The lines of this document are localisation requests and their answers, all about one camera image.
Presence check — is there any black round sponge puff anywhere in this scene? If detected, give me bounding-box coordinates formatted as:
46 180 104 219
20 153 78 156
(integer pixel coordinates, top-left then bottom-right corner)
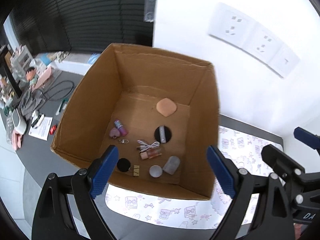
117 158 131 172

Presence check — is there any small pink-capped glass bottle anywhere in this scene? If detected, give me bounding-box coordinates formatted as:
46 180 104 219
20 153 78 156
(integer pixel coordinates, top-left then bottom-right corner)
140 147 162 160

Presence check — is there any beige heart-shaped powder puff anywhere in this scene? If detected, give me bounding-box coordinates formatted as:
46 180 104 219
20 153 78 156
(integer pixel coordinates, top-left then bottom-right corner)
156 98 177 117

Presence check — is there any operator right hand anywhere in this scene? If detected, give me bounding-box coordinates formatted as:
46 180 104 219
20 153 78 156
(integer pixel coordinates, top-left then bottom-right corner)
294 223 309 240

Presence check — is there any white paper sheet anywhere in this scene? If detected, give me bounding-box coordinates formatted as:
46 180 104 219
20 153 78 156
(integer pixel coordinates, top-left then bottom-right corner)
28 117 53 141

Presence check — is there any pink patterned desk mat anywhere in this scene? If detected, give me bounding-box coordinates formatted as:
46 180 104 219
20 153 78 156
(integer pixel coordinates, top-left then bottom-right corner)
105 115 283 230

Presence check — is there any white handheld device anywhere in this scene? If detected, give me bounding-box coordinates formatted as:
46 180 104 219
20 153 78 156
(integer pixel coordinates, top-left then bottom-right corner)
11 109 27 135

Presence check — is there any translucent grey cap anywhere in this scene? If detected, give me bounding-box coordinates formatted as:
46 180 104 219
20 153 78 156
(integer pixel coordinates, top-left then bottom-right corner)
162 155 181 175

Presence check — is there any round white lid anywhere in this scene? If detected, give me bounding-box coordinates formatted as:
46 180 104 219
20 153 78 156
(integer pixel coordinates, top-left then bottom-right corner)
149 165 163 178

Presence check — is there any purple lip balm tube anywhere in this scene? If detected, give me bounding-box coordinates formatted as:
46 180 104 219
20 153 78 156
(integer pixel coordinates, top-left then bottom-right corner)
114 119 128 137

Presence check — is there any grey cloth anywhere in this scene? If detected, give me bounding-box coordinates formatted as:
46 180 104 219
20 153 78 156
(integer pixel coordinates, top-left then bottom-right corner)
18 89 45 120

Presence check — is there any brown cardboard box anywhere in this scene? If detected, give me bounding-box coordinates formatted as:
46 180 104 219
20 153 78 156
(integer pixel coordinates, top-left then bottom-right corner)
51 43 219 200

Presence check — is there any cartoon boy figurine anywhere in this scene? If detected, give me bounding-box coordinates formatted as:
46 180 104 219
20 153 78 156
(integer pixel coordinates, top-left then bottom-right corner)
25 67 38 87

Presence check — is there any white wall socket panel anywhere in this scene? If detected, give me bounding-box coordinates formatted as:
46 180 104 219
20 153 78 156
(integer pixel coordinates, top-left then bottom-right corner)
208 10 299 78

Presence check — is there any pink heart keychain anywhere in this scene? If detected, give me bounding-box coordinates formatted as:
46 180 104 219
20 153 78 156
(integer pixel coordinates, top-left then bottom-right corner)
109 127 121 139

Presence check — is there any white usb cable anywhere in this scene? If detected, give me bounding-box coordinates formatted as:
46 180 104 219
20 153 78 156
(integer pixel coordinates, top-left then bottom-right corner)
136 140 161 153

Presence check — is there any black cable loop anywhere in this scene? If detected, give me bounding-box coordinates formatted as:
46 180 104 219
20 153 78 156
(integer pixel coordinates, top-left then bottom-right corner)
41 80 75 102

